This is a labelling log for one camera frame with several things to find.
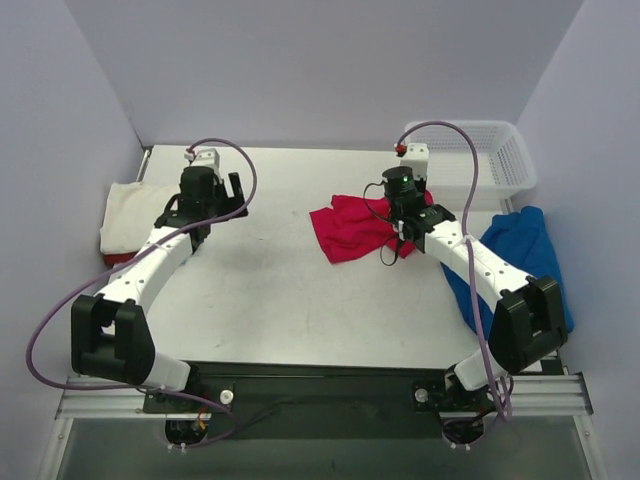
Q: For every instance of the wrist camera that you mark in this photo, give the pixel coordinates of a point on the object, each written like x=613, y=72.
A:
x=206, y=157
x=416, y=156

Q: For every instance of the blue t shirt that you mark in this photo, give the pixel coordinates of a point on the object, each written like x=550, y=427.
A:
x=521, y=238

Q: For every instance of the red folded t shirt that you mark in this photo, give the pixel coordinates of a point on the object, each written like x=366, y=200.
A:
x=112, y=260

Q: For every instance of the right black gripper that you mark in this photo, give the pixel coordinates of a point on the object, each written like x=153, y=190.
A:
x=415, y=187

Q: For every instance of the aluminium mounting rail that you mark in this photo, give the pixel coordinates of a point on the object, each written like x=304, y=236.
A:
x=532, y=395

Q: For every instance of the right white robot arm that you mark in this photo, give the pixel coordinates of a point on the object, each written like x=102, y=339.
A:
x=528, y=315

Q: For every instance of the cream folded t shirt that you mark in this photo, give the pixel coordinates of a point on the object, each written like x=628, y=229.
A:
x=130, y=213

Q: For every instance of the white perforated plastic basket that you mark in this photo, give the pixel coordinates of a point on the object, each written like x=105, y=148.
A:
x=504, y=167

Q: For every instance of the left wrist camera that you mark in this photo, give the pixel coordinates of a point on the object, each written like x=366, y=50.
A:
x=206, y=157

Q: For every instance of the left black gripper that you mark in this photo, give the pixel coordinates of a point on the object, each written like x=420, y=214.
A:
x=232, y=198

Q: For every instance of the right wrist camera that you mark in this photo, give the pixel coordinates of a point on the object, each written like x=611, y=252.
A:
x=416, y=156

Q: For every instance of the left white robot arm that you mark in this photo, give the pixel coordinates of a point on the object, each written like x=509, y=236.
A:
x=110, y=336

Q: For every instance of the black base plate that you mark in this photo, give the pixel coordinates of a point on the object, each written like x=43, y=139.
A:
x=323, y=423

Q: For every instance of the red t shirt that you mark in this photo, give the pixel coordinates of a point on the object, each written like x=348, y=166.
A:
x=112, y=260
x=348, y=229

